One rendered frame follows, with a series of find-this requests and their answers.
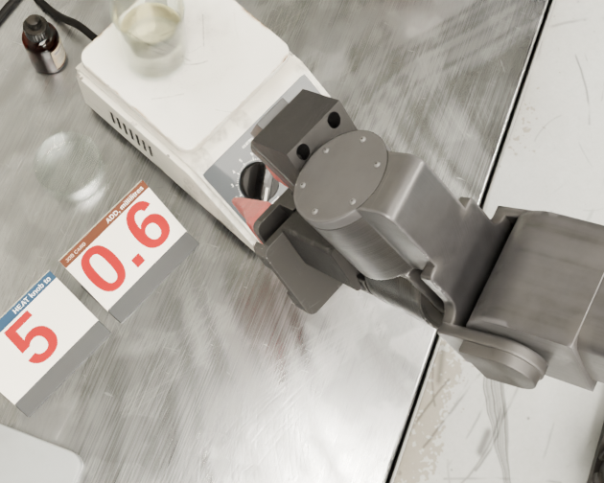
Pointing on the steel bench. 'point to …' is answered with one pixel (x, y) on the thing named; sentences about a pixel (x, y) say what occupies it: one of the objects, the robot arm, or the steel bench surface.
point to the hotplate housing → (197, 187)
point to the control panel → (229, 163)
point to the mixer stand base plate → (23, 457)
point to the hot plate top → (195, 73)
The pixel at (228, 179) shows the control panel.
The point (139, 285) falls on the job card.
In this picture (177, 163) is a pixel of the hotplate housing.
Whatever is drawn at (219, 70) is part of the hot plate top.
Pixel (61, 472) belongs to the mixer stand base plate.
